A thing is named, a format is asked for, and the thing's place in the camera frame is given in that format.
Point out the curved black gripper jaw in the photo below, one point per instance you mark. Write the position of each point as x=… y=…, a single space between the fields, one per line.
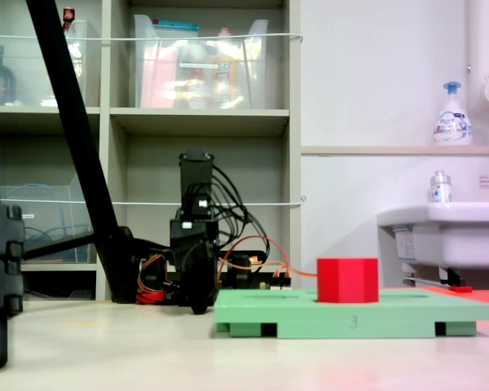
x=191 y=285

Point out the broad flat black gripper jaw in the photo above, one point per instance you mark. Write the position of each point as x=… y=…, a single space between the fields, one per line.
x=208 y=285

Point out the red octagonal pillar block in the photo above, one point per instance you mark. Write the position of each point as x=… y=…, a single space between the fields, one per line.
x=346 y=281

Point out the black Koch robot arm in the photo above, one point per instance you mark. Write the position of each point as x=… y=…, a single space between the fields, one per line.
x=195 y=179

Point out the black red table clamp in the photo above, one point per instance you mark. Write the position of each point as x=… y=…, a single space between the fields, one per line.
x=155 y=277
x=239 y=271

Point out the green shape sorter board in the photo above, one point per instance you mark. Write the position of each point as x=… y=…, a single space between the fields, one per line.
x=269 y=313

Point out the circuit board with connectors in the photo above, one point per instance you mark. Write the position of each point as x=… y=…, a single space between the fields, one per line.
x=281 y=281

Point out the thin black tripod brace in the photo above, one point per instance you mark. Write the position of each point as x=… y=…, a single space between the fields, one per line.
x=57 y=245

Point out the clear storage bin with goods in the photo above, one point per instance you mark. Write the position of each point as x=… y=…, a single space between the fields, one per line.
x=199 y=73

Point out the beige shelf unit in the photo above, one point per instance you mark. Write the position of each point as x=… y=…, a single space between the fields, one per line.
x=105 y=81

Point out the notched black stack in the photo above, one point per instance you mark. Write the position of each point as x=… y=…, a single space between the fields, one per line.
x=2 y=264

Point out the sink label sticker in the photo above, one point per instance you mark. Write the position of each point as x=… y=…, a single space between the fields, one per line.
x=405 y=244

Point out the blue topped packet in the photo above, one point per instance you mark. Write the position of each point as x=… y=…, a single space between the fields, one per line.
x=175 y=27

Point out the dark glass bottle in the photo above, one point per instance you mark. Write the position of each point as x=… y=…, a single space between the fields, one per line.
x=2 y=81

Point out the small clear sanitizer bottle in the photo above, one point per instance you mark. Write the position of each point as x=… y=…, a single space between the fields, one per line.
x=441 y=189

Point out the white ceramic sink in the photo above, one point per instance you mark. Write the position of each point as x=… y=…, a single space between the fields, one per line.
x=464 y=240

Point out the white blue soap pump bottle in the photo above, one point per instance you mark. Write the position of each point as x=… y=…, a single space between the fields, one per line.
x=452 y=122

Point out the black sink bracket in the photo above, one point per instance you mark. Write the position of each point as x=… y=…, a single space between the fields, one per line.
x=454 y=277

